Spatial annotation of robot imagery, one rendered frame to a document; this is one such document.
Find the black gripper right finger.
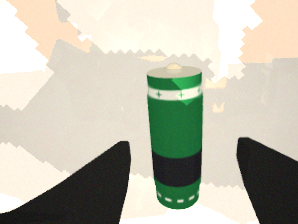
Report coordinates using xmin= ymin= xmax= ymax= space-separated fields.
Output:
xmin=237 ymin=137 xmax=298 ymax=224

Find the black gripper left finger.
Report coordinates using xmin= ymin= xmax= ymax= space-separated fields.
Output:
xmin=0 ymin=141 xmax=132 ymax=224

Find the green cylindrical battery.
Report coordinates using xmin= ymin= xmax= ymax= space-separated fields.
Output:
xmin=146 ymin=63 xmax=204 ymax=210

